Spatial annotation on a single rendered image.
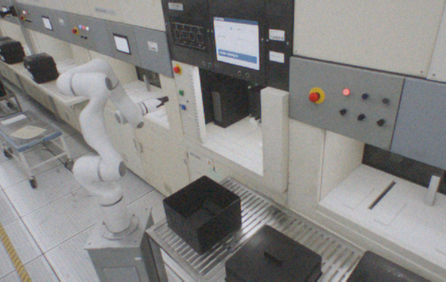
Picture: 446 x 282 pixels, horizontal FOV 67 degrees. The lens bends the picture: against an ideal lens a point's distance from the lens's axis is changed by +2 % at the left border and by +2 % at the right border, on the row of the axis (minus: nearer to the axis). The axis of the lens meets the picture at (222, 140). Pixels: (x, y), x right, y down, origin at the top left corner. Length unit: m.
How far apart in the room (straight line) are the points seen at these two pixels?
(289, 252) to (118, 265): 0.87
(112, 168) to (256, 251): 0.72
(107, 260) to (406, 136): 1.45
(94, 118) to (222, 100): 0.97
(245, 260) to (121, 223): 0.67
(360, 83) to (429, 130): 0.26
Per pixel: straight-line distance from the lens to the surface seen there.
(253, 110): 2.28
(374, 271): 1.27
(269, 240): 1.50
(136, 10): 2.27
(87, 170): 1.61
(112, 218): 1.75
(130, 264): 1.85
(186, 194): 1.74
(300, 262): 1.44
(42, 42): 4.74
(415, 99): 1.23
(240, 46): 1.59
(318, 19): 1.33
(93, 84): 1.48
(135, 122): 1.83
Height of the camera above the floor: 1.97
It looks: 31 degrees down
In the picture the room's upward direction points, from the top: 6 degrees counter-clockwise
